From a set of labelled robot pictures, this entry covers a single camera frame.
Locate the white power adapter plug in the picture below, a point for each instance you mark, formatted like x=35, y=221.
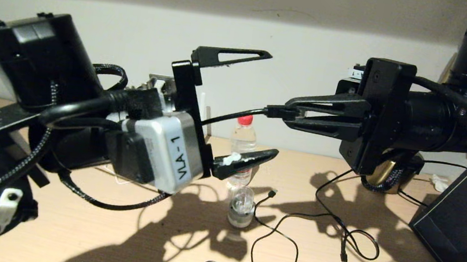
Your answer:
x=168, y=154

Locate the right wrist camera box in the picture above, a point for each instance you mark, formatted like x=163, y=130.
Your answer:
x=356, y=73

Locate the black inline switch box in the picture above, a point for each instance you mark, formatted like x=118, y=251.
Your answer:
x=416, y=162

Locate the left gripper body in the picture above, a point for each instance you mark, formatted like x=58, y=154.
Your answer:
x=188, y=99

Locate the small white dome humidifier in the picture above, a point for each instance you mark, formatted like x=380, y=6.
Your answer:
x=241, y=212

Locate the crumpled white tissue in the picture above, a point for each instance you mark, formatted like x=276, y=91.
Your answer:
x=437, y=183

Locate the white wifi router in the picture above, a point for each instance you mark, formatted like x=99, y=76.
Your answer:
x=203, y=105

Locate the grey wall socket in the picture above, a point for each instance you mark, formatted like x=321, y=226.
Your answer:
x=159, y=81

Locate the clear water bottle red cap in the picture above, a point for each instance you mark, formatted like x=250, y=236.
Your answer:
x=243, y=141

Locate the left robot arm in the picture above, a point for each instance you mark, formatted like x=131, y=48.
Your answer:
x=37, y=62

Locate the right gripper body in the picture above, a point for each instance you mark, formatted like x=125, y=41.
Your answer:
x=385, y=114

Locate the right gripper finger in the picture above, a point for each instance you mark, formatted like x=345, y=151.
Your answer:
x=331, y=132
x=335, y=102

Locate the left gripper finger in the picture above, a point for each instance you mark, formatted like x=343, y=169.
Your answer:
x=252, y=158
x=207, y=54

